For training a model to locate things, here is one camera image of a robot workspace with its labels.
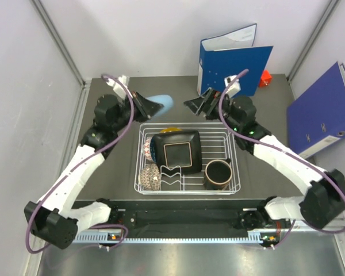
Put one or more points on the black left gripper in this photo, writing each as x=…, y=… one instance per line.
x=148, y=107

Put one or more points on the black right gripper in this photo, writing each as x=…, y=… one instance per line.
x=207, y=104

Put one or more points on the light blue cup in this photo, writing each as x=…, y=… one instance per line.
x=166, y=100

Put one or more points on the yellow plate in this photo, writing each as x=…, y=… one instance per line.
x=170, y=129

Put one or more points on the red white patterned bowl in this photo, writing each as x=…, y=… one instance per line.
x=146, y=150

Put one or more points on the black square plate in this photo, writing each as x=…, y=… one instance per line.
x=178, y=152

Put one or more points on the white wire dish rack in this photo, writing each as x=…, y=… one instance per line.
x=216, y=143

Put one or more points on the brown floral patterned bowl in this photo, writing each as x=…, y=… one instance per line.
x=144, y=180

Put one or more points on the blue patterned bowl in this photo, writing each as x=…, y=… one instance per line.
x=152, y=149

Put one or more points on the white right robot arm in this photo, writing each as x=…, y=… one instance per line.
x=322, y=192

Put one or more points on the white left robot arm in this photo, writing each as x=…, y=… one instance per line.
x=52, y=218

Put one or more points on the blue standing binder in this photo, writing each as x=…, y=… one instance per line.
x=225, y=56

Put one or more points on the dark brown mug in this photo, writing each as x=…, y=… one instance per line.
x=217, y=174

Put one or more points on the small orange object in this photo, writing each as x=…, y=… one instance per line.
x=265, y=79

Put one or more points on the purple leaning binder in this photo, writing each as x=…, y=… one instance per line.
x=316, y=119

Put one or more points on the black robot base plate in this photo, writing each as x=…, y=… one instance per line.
x=161, y=215

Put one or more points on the slotted cable duct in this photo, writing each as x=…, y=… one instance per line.
x=110, y=237

